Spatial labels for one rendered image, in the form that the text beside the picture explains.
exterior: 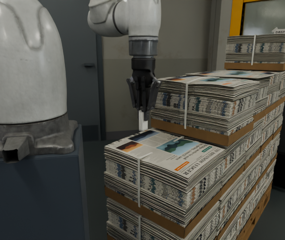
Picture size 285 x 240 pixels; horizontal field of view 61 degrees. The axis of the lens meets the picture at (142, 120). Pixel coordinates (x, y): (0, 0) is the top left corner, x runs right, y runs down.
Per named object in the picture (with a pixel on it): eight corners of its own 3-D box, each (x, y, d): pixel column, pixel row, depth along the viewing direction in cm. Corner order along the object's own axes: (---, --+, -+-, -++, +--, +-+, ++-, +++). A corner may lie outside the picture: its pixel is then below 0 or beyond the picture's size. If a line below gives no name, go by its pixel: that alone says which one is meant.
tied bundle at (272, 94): (202, 107, 157) (205, 71, 151) (220, 100, 179) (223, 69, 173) (265, 116, 134) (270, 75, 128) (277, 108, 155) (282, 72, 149)
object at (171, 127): (150, 126, 114) (150, 117, 113) (183, 115, 134) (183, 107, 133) (178, 134, 104) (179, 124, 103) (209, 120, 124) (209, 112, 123)
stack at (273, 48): (211, 197, 201) (225, 35, 167) (225, 183, 224) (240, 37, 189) (260, 217, 178) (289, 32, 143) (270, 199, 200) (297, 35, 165)
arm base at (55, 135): (-54, 174, 36) (-63, 139, 35) (-2, 129, 57) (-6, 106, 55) (72, 163, 40) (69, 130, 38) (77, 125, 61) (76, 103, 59)
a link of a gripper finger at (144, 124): (146, 109, 80) (147, 109, 79) (146, 129, 82) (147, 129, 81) (140, 110, 78) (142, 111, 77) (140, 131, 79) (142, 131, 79)
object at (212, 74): (185, 75, 129) (185, 73, 129) (209, 72, 150) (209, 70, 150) (257, 80, 106) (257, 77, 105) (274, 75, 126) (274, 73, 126)
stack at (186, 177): (108, 305, 116) (100, 144, 93) (211, 197, 202) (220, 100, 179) (178, 371, 92) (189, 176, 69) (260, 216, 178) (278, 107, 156)
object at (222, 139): (190, 137, 100) (191, 127, 99) (220, 122, 121) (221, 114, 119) (228, 146, 90) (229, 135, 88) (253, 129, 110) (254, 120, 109)
